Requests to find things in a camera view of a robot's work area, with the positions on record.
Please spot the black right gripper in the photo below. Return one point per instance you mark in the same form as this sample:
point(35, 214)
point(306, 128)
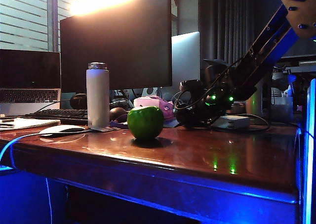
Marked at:
point(217, 100)

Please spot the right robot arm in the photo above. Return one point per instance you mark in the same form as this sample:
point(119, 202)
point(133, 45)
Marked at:
point(269, 46)

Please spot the green apple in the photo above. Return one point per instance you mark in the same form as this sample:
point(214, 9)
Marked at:
point(145, 123)

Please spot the bronze thermos bottle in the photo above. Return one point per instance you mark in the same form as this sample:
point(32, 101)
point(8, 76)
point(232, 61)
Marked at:
point(255, 99)

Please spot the white thermos bottle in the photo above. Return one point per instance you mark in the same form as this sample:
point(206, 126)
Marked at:
point(98, 99)

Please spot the white power adapter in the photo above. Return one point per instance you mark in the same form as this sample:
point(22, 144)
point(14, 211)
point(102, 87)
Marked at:
point(234, 122)

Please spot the pink plush toy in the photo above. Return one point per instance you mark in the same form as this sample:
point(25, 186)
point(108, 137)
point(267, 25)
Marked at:
point(150, 101)

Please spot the silver display back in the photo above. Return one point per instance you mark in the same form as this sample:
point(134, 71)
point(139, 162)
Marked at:
point(186, 60)

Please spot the black tilted stand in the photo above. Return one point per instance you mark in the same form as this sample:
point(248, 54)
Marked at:
point(214, 62)

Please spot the dark brown round object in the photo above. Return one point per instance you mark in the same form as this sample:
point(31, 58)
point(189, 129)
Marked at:
point(117, 113)

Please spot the clear plastic container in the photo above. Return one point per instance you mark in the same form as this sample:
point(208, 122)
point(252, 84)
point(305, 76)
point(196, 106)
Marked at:
point(281, 107)

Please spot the dark curtain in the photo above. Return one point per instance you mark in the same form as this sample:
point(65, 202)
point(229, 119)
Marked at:
point(222, 23)

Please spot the large black monitor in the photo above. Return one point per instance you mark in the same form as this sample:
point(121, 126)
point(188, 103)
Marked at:
point(116, 51)

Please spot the black round speaker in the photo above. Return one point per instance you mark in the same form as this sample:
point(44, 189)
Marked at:
point(79, 101)

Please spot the white computer mouse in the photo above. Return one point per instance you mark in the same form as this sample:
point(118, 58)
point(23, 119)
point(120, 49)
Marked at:
point(61, 130)

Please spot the black keyboard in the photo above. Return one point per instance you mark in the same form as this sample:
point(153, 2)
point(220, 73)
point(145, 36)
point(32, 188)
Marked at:
point(60, 114)

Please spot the white paper notebook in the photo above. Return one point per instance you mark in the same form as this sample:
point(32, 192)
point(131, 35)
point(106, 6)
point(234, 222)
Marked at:
point(28, 123)

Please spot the silver open laptop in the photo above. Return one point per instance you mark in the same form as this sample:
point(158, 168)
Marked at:
point(28, 79)

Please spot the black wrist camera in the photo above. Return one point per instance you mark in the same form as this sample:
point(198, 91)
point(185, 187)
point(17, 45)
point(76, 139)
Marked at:
point(191, 85)

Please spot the blue lit metal post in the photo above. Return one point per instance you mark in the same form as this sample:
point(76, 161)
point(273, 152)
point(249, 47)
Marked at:
point(309, 147)

